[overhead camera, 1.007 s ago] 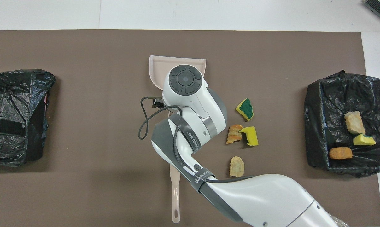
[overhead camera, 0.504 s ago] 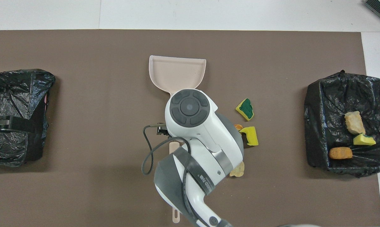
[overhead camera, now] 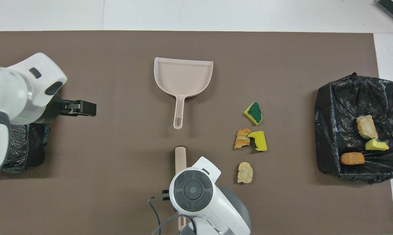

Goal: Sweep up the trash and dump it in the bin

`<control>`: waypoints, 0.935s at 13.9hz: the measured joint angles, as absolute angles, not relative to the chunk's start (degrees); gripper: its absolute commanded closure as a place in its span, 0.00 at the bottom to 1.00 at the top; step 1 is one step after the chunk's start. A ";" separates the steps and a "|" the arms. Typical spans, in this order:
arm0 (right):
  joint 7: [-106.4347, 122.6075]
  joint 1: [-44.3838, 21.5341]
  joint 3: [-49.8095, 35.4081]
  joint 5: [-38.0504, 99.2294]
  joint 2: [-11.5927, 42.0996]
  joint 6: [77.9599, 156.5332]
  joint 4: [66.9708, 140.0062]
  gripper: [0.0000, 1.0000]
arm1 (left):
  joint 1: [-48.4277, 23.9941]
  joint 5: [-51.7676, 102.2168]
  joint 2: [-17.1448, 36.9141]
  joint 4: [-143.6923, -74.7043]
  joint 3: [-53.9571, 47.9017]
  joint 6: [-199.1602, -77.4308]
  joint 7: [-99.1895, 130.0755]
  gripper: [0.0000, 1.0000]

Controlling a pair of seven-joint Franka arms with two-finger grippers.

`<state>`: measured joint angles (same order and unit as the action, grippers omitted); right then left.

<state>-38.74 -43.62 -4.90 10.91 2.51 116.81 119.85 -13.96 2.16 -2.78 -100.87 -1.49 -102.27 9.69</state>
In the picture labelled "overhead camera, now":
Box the pale yellow sponge chunk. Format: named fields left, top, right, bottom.
left=237, top=162, right=253, bottom=183

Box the beige hand brush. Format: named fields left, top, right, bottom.
left=174, top=146, right=187, bottom=233

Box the cream sponge chunk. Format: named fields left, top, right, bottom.
left=356, top=115, right=379, bottom=140

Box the black bag-lined bin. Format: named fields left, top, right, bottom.
left=2, top=122, right=50, bottom=173
left=315, top=72, right=393, bottom=185

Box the orange striped sponge piece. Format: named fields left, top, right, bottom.
left=234, top=128, right=252, bottom=150

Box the small yellow sponge wedge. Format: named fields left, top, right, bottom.
left=365, top=138, right=390, bottom=151

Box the green and yellow sponge piece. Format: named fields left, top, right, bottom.
left=243, top=102, right=263, bottom=126

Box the beige plastic dustpan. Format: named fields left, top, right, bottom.
left=154, top=57, right=214, bottom=130

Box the brown table mat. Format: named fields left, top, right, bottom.
left=0, top=30, right=392, bottom=235

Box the curved yellow sponge piece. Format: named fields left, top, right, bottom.
left=248, top=131, right=268, bottom=151

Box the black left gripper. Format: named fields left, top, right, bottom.
left=37, top=93, right=97, bottom=124

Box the orange-brown sponge chunk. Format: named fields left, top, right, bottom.
left=340, top=152, right=365, bottom=165

